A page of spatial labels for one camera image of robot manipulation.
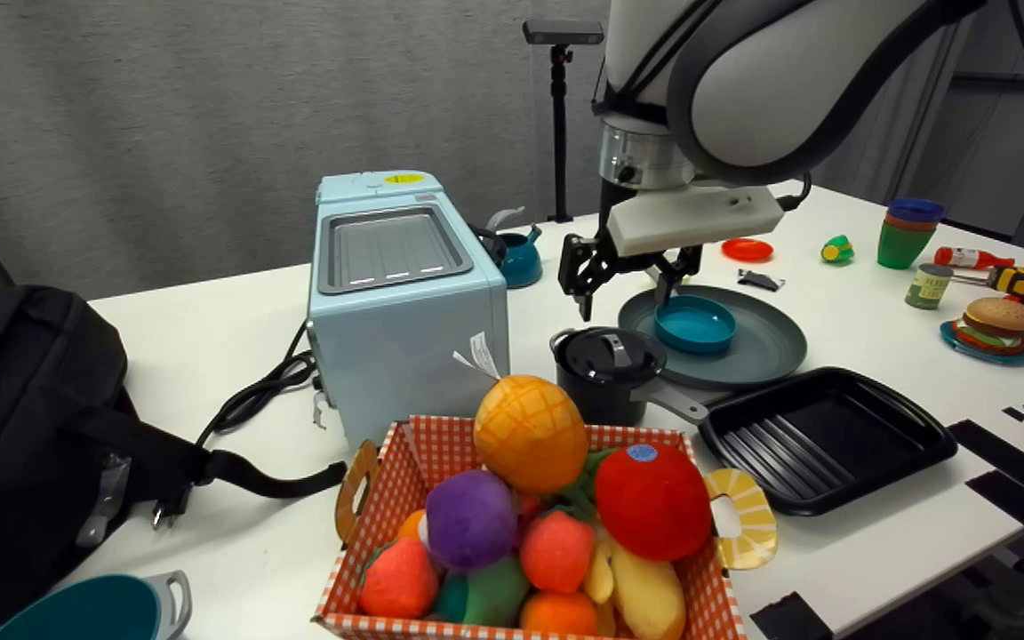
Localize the yellow pineapple slice toy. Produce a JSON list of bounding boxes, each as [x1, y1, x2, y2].
[[707, 471, 779, 570]]

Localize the light blue toaster oven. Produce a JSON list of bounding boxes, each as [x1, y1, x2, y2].
[[306, 170, 510, 446]]

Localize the dark teal round plate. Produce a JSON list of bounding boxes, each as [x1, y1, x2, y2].
[[619, 285, 808, 388]]

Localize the toy hamburger on plate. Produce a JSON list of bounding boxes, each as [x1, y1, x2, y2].
[[940, 299, 1024, 368]]

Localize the stacked green blue cups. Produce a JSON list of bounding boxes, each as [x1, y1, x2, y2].
[[879, 199, 941, 272]]

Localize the small green tin can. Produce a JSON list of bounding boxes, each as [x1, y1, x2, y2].
[[907, 263, 954, 310]]

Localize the purple plush fruit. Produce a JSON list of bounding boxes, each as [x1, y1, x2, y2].
[[427, 471, 514, 574]]

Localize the teal kettle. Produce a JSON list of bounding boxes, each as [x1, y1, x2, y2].
[[478, 207, 544, 287]]

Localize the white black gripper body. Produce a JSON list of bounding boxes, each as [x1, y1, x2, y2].
[[601, 186, 782, 259]]

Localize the black camera tripod stand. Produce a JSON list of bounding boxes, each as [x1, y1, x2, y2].
[[521, 23, 604, 222]]

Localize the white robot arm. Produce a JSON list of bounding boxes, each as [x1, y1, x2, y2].
[[559, 0, 984, 316]]

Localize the green yellow toy fruit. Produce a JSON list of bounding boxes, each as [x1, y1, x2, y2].
[[820, 236, 852, 267]]

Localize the teal pot with handle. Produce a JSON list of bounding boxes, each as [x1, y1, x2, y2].
[[0, 570, 192, 640]]

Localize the black pot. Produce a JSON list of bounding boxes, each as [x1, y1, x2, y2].
[[547, 325, 707, 428]]

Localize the small blue pan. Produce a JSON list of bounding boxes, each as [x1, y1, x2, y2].
[[654, 297, 737, 355]]

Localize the red checkered fruit basket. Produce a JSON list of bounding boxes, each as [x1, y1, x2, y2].
[[314, 416, 744, 640]]

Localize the black backpack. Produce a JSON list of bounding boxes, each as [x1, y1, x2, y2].
[[0, 285, 348, 640]]

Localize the black grill tray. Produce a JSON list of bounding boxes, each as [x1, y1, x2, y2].
[[702, 368, 955, 517]]

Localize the orange plush pineapple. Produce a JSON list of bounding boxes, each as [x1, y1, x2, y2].
[[474, 373, 588, 493]]

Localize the red round lid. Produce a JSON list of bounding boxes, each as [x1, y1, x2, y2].
[[721, 240, 773, 263]]

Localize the black power cable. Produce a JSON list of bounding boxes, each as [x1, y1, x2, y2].
[[149, 316, 321, 535]]

